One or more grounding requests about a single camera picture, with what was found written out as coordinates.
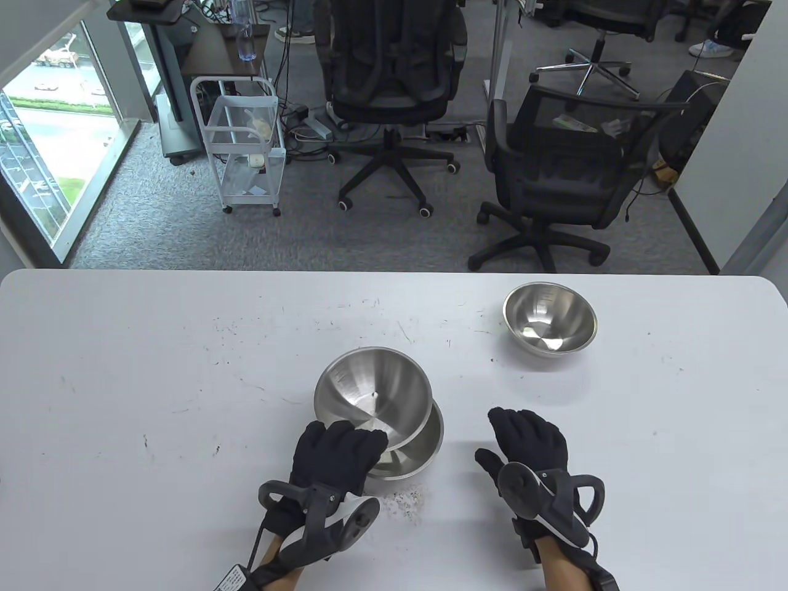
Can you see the person's right hand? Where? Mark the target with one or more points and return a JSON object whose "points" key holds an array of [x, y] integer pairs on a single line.
{"points": [[532, 440]]}

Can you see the person's left hand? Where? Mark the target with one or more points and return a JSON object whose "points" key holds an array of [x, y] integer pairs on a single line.
{"points": [[332, 455]]}

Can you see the steel mixing bowl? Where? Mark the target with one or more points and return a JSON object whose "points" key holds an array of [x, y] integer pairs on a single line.
{"points": [[425, 449], [548, 317], [363, 381]]}

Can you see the person's left forearm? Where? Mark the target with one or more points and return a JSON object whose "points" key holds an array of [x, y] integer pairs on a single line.
{"points": [[269, 554]]}

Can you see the person's right forearm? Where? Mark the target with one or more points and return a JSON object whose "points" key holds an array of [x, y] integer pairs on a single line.
{"points": [[563, 575]]}

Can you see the black and white hand tracker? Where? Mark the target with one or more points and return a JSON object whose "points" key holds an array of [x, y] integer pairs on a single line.
{"points": [[320, 523], [554, 498]]}

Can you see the white label tag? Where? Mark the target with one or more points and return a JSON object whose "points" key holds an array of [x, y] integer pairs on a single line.
{"points": [[231, 580]]}

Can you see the black mesh office chair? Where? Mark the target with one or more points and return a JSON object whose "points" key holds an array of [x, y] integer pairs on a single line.
{"points": [[554, 191]]}

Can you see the white paper sheet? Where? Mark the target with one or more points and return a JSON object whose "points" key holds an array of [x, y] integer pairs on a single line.
{"points": [[252, 189]]}

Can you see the white round object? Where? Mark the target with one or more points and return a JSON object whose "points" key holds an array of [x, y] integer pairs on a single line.
{"points": [[255, 162]]}

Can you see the black floor power box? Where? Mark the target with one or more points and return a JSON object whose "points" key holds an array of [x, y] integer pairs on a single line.
{"points": [[452, 134]]}

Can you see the green and white packet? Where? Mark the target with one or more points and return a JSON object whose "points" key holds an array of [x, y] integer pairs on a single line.
{"points": [[575, 123]]}

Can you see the crumpled clear wrapper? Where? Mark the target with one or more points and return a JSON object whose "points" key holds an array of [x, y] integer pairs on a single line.
{"points": [[615, 127]]}

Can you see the white rolling cart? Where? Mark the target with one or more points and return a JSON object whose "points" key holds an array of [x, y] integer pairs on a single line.
{"points": [[212, 154]]}

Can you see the white power strip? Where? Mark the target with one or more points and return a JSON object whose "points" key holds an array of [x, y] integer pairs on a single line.
{"points": [[317, 128]]}

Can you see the beige object in cart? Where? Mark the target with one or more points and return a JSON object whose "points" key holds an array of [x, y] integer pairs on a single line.
{"points": [[263, 127]]}

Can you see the black power adapter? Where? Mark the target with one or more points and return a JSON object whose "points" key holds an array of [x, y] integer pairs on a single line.
{"points": [[298, 112]]}

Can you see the black computer case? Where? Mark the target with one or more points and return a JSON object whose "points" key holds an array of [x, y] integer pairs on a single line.
{"points": [[689, 117]]}

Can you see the black high-back office chair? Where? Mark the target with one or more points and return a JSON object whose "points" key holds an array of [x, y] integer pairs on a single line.
{"points": [[388, 61]]}

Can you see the grey rolling stand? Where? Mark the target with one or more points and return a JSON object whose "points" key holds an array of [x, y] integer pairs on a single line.
{"points": [[175, 80]]}

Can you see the dark brown side table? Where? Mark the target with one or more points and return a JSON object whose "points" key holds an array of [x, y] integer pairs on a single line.
{"points": [[212, 58]]}

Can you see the clear plastic bottle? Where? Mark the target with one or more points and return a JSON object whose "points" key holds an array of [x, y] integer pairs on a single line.
{"points": [[246, 43]]}

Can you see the office chair with chrome base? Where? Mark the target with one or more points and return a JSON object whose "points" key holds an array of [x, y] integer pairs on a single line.
{"points": [[615, 12]]}

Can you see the white metal frame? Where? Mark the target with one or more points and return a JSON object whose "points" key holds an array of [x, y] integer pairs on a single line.
{"points": [[502, 49]]}

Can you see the glass window with dark frame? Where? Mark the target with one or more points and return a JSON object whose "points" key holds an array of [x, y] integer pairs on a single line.
{"points": [[61, 123]]}

